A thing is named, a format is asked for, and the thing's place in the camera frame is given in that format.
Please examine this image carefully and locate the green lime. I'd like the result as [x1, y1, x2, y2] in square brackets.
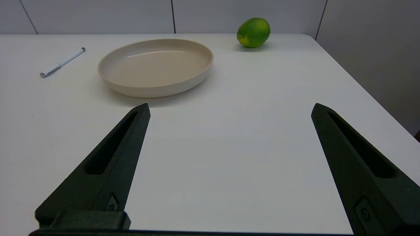
[237, 17, 271, 49]

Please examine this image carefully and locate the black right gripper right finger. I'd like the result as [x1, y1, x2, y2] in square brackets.
[311, 103, 420, 236]

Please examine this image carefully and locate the beige round plate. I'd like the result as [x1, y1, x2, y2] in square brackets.
[97, 39, 214, 98]

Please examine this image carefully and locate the white pen with blue print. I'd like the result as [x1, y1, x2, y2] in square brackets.
[40, 48, 86, 78]

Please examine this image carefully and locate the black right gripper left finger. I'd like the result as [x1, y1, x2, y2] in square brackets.
[35, 103, 151, 230]

